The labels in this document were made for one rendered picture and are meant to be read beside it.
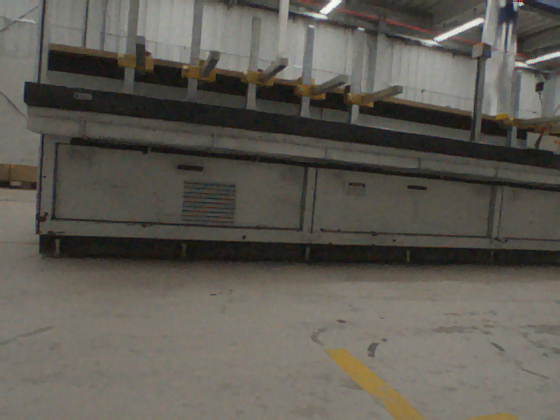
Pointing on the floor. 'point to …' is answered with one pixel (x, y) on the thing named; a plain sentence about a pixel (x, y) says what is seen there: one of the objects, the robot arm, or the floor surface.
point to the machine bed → (276, 190)
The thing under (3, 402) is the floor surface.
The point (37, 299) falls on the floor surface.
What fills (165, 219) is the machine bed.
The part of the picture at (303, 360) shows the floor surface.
